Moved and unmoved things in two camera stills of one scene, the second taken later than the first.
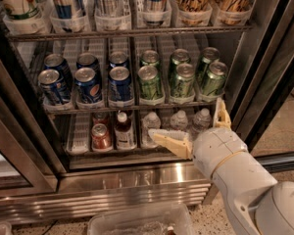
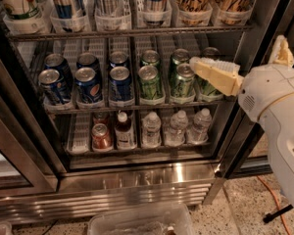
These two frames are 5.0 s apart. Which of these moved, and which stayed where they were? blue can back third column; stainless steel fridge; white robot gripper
Moved: white robot gripper
Stayed: stainless steel fridge; blue can back third column
